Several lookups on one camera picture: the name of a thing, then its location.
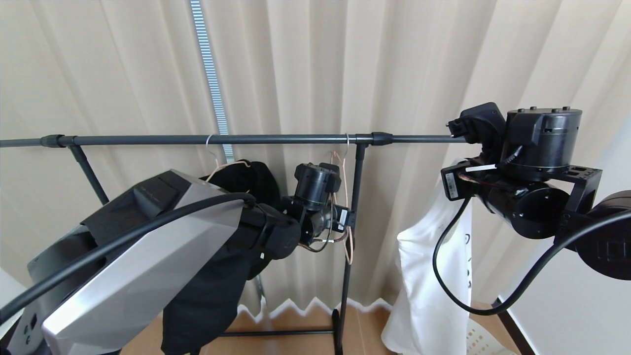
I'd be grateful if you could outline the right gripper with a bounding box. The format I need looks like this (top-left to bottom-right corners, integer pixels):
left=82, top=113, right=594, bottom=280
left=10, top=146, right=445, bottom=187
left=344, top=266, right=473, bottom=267
left=440, top=160, right=498, bottom=203

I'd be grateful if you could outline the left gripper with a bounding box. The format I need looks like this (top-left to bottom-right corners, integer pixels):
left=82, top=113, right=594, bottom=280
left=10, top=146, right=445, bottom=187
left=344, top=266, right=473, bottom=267
left=308, top=205, right=354, bottom=245

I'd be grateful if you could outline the pink clothes hanger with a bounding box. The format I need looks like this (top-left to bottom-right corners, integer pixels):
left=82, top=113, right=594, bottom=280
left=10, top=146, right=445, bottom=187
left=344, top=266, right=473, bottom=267
left=329, top=133, right=356, bottom=265
left=205, top=134, right=253, bottom=184

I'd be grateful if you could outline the white garment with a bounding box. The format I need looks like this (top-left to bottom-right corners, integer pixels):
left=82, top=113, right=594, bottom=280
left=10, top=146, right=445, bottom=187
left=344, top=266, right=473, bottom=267
left=381, top=158, right=474, bottom=355

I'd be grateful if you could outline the black garment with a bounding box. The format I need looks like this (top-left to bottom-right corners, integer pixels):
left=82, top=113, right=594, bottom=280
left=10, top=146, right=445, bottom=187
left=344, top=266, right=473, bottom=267
left=162, top=160, right=292, bottom=355

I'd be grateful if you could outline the black clothes rack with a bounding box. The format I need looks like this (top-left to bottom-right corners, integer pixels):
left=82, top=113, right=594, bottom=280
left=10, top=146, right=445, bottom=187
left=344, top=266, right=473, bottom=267
left=0, top=132, right=466, bottom=355

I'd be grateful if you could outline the white laundry basket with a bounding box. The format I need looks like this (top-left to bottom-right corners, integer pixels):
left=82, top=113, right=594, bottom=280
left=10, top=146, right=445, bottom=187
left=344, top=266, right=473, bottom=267
left=466, top=318, right=509, bottom=355

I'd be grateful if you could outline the white curtain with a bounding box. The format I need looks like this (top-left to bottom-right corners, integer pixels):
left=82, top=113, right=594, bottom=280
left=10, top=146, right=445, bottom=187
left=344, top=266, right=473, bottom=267
left=0, top=0, right=232, bottom=291
left=210, top=0, right=631, bottom=316

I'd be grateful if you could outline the window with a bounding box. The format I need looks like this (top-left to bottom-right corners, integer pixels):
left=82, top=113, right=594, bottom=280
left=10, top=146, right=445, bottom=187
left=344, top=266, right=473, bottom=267
left=190, top=0, right=235, bottom=164

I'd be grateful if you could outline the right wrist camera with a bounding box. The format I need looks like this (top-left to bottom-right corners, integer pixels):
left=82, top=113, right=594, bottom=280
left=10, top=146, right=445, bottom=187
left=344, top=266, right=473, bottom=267
left=446, top=102, right=507, bottom=159

